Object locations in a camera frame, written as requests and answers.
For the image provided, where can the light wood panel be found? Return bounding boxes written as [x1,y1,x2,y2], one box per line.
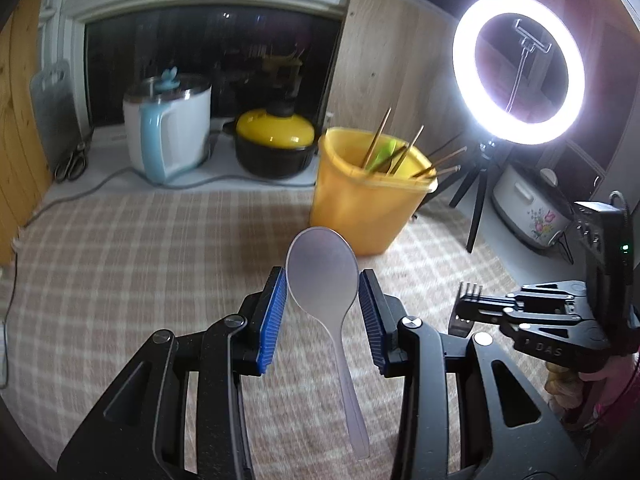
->
[325,0,481,161]

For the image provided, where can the floral white rice cooker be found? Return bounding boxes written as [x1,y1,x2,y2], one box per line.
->
[491,162,576,251]

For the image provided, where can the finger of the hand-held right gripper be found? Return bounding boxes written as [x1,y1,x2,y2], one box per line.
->
[499,309,613,375]
[459,281,588,318]

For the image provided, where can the yellow pot lid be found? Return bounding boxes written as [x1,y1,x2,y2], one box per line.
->
[236,102,317,150]

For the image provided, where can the grey cutting board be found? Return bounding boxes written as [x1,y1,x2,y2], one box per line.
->
[30,60,88,161]

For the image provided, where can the translucent rice paddle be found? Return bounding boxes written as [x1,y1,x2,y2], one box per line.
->
[285,226,371,461]

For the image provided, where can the ring light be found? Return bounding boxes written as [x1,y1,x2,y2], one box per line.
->
[452,0,586,147]

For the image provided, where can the black tripod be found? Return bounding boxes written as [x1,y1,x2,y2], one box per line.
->
[448,140,501,254]

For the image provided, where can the green plastic spoon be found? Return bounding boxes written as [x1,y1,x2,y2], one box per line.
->
[364,140,408,173]

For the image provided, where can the wooden plank board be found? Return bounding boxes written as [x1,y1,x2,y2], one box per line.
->
[0,0,56,266]

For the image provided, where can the white electric pot blue handle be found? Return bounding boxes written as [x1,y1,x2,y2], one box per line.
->
[122,67,213,185]

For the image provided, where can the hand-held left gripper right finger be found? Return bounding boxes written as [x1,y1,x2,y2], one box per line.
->
[357,268,583,480]

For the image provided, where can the checked tablecloth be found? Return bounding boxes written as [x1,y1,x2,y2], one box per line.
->
[0,185,566,480]

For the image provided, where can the black clay pot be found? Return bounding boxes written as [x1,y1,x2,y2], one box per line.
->
[221,120,326,179]

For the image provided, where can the metal fork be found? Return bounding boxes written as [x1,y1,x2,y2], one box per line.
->
[448,281,483,338]

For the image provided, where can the black scissors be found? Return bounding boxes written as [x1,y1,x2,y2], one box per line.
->
[54,127,96,183]

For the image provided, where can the yellow plastic container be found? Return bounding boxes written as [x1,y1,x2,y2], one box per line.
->
[309,127,439,257]

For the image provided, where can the beige lumpy roots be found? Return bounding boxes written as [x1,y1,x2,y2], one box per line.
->
[545,357,583,411]

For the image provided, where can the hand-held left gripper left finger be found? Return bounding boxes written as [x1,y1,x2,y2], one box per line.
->
[57,266,288,480]

